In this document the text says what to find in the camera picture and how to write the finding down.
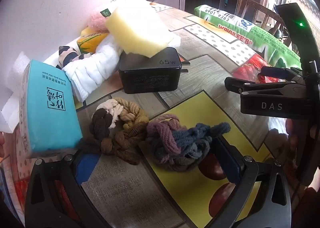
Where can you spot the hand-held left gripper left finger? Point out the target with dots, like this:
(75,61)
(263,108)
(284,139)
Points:
(87,168)

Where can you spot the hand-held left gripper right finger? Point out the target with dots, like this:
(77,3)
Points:
(227,160)

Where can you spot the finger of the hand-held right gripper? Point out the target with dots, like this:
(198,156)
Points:
(275,73)
(250,87)

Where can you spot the teal tissue pack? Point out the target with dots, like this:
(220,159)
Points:
(50,108)

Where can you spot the purple blue knitted scrunchie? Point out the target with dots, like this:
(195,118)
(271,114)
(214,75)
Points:
(160,133)

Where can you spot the white towel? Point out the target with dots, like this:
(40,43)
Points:
(87,73)

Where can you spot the white foam block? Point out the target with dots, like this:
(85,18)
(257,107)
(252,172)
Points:
(12,108)

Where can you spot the yellow sponge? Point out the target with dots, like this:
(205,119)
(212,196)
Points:
(137,30)

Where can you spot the white foam tray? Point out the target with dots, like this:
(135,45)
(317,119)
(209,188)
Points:
(50,6)

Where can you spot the person's right hand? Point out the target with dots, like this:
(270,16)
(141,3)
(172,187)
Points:
(292,138)

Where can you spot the fruit print tablecloth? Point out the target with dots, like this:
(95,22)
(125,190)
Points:
(200,73)

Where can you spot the green printed package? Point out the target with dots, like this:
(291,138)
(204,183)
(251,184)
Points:
(237,30)

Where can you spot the wooden chair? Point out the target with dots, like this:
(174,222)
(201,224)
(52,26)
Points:
(260,11)

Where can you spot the black power charger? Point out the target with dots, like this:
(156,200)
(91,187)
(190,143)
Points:
(150,75)

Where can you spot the leopard print cloth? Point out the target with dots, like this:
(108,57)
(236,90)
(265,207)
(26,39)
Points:
(66,54)

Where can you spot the yellow corn packet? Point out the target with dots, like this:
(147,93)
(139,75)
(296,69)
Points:
(90,40)

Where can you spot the pink fluffy plush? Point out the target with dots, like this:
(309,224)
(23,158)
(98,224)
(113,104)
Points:
(96,19)

